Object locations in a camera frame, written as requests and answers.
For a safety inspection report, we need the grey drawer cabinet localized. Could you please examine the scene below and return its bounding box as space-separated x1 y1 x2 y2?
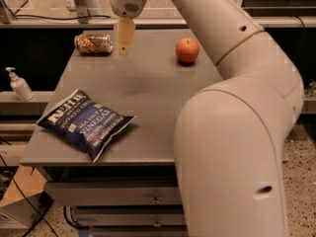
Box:
22 30 222 237

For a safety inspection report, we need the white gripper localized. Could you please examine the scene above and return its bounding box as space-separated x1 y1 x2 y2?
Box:
110 0 147 55

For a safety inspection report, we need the red apple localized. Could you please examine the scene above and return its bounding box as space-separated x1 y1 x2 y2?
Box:
176 38 199 64

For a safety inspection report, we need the cardboard box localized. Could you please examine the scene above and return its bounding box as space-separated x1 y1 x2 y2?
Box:
0 166 45 229

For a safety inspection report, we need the grey metal shelf rail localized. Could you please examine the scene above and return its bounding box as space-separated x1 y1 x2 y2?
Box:
0 16 316 29

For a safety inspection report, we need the white pump lotion bottle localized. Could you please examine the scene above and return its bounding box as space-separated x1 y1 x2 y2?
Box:
6 67 34 102

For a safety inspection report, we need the black floor cable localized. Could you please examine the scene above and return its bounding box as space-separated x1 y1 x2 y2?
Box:
0 136 60 237

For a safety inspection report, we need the orange soda can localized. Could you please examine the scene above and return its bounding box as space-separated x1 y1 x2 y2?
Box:
74 34 113 54

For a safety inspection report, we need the blue potato chip bag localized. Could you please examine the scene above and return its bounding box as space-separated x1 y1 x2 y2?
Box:
37 90 134 163

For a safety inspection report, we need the black cable on shelf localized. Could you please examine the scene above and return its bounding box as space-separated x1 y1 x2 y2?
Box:
0 0 112 22

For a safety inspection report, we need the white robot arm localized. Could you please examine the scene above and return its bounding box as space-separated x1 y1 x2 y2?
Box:
171 0 303 237

